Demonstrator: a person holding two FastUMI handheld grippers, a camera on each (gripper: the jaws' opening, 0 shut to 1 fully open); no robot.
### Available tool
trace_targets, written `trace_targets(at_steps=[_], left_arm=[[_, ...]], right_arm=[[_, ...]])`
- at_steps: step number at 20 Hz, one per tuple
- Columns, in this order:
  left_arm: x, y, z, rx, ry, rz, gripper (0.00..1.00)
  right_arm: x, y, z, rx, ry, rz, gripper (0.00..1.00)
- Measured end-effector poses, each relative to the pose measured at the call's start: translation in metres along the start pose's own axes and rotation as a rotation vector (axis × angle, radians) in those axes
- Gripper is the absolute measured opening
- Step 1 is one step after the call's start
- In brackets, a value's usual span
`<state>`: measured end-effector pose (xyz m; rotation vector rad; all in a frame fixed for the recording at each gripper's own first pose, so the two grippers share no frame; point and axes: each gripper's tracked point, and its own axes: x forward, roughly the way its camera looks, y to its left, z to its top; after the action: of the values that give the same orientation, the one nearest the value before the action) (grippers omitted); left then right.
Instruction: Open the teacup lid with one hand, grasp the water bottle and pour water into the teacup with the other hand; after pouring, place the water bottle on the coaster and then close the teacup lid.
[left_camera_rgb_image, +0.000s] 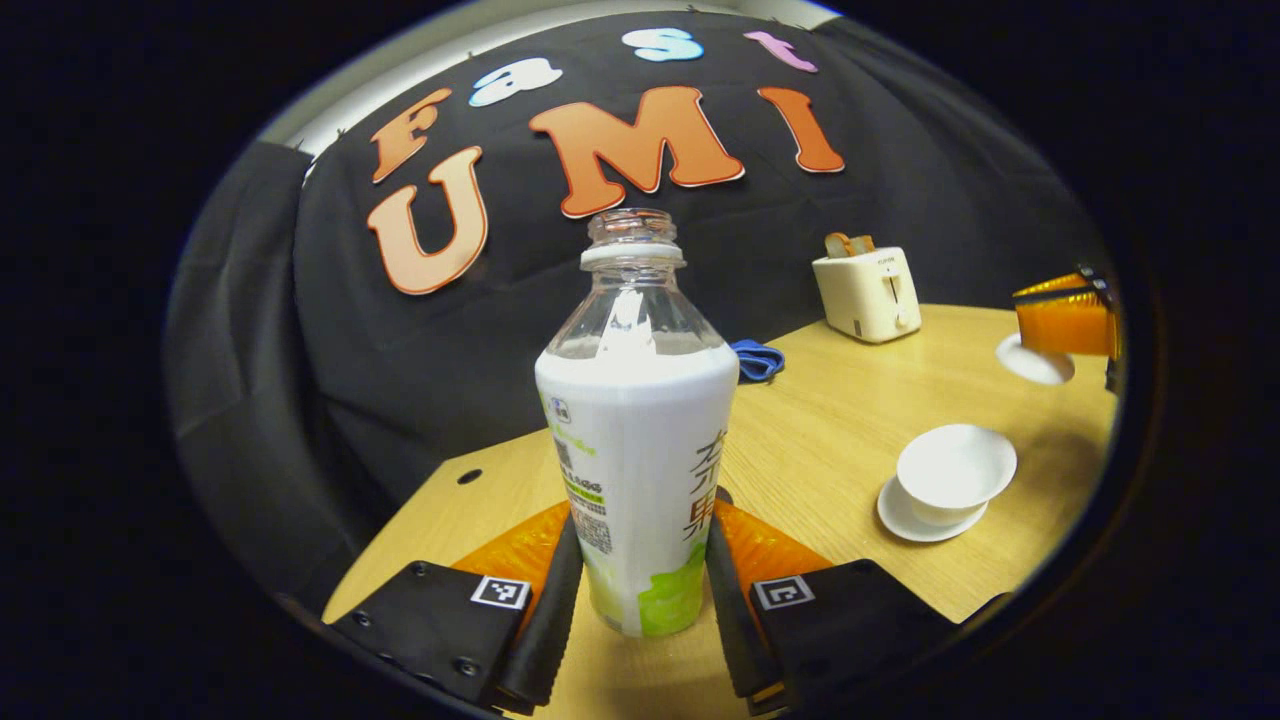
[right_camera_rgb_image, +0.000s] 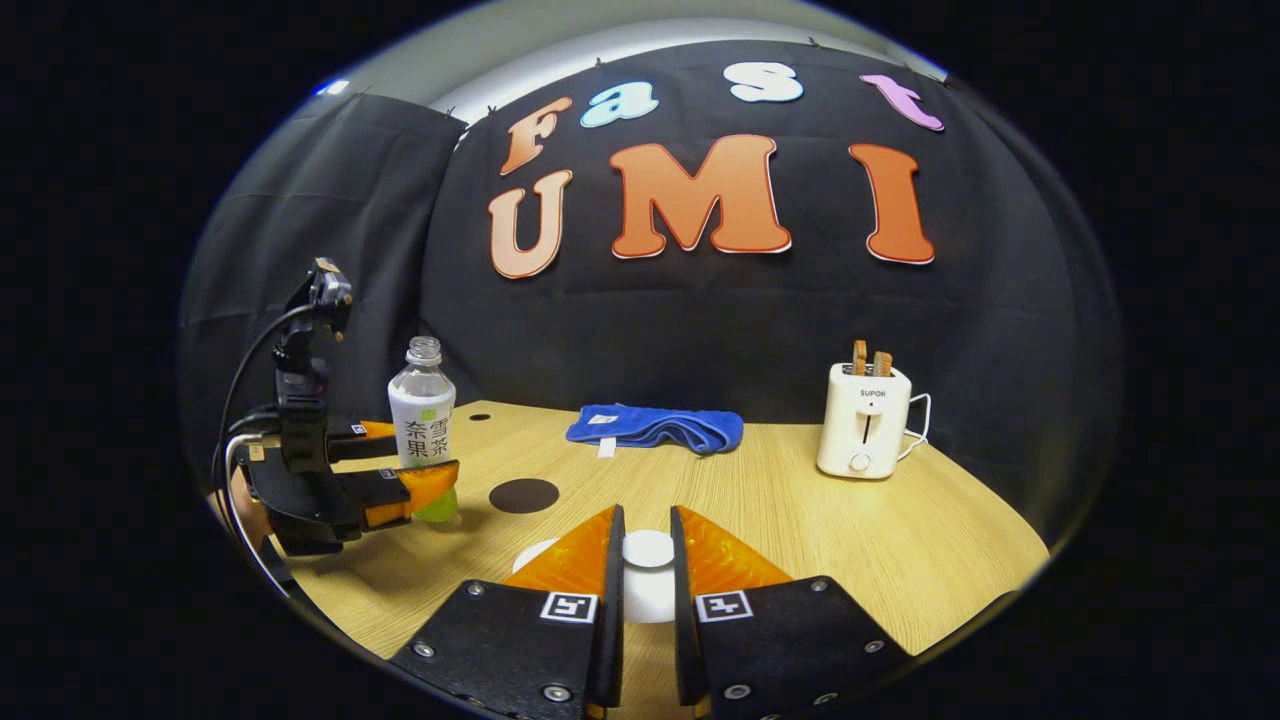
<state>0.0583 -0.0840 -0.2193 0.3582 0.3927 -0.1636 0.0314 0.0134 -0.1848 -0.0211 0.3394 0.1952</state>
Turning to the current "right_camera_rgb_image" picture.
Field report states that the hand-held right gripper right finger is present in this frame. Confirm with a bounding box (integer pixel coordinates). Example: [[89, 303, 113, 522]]
[[670, 505, 916, 720]]

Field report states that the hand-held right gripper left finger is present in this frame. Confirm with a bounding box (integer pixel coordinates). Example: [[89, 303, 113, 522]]
[[388, 503, 627, 720]]

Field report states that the clear water bottle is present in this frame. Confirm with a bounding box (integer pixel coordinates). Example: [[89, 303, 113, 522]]
[[388, 337, 461, 523]]

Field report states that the white teacup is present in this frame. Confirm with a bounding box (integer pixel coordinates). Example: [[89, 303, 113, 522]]
[[512, 538, 563, 577]]

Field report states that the dark round coaster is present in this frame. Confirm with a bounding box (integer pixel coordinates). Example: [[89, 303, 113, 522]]
[[488, 478, 561, 515]]

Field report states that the white teacup lid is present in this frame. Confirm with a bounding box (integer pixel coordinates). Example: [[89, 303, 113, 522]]
[[620, 530, 679, 623]]

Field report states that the blue towel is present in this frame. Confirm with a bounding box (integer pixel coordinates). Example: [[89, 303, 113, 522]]
[[565, 403, 745, 459]]

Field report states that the white toaster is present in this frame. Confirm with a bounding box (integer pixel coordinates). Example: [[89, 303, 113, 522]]
[[816, 362, 913, 481]]

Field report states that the black backdrop cloth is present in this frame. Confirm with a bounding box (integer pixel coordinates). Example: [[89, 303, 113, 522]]
[[180, 40, 1126, 541]]

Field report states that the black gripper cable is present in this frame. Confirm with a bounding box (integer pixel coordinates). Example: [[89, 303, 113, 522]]
[[212, 305, 321, 601]]

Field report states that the white toaster cable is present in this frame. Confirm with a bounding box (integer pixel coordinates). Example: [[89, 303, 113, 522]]
[[895, 393, 933, 463]]

